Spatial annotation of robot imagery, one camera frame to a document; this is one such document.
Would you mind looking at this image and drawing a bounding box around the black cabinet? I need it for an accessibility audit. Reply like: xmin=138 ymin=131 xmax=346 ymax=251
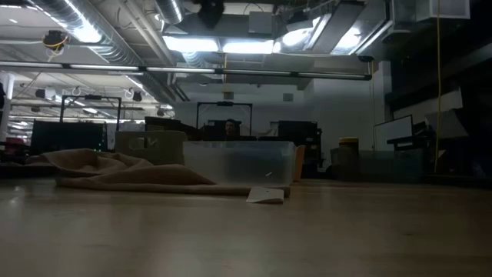
xmin=277 ymin=120 xmax=320 ymax=178

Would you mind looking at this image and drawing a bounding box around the black ceiling-hung cable reel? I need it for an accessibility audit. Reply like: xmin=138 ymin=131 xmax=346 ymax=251
xmin=41 ymin=29 xmax=70 ymax=62

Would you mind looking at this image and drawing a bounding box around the white board panel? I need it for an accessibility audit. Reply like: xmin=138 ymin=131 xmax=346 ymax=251
xmin=373 ymin=114 xmax=414 ymax=152

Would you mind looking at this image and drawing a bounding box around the dark grey plastic bin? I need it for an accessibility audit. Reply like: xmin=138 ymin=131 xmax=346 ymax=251
xmin=330 ymin=148 xmax=426 ymax=182

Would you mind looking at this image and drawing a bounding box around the small white card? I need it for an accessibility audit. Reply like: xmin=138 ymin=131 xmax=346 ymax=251
xmin=245 ymin=186 xmax=285 ymax=205

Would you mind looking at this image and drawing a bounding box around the black aluminium rig frame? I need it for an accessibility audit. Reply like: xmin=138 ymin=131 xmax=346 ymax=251
xmin=0 ymin=60 xmax=373 ymax=81

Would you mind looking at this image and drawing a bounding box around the black monitor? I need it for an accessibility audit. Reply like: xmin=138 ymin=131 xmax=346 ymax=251
xmin=30 ymin=120 xmax=107 ymax=157

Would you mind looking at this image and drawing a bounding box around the silver ventilation duct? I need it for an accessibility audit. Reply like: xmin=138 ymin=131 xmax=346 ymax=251
xmin=155 ymin=0 xmax=185 ymax=26

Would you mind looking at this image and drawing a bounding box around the distant black rig frame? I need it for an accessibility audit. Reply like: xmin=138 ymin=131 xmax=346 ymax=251
xmin=59 ymin=95 xmax=122 ymax=152
xmin=195 ymin=102 xmax=254 ymax=142

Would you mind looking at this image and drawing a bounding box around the beige cloth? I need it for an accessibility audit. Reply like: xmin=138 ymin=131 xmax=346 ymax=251
xmin=26 ymin=148 xmax=291 ymax=198

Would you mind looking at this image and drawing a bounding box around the person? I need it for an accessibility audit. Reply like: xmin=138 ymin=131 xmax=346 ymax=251
xmin=224 ymin=118 xmax=242 ymax=140

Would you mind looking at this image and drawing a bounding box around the grey ceiling box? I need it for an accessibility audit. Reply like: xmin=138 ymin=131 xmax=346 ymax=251
xmin=248 ymin=10 xmax=274 ymax=35

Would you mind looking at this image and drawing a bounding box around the translucent plastic bin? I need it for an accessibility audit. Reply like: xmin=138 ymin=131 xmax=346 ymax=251
xmin=182 ymin=140 xmax=298 ymax=189

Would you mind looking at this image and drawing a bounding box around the ceiling light panel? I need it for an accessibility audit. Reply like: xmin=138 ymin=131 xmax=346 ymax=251
xmin=163 ymin=35 xmax=220 ymax=54
xmin=221 ymin=38 xmax=274 ymax=55

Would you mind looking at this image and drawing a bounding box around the spice jar with yellow lid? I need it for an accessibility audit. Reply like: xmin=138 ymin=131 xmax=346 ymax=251
xmin=337 ymin=136 xmax=361 ymax=180

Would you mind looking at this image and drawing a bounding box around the black overhead camera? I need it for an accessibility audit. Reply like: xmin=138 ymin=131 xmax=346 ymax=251
xmin=191 ymin=0 xmax=228 ymax=30

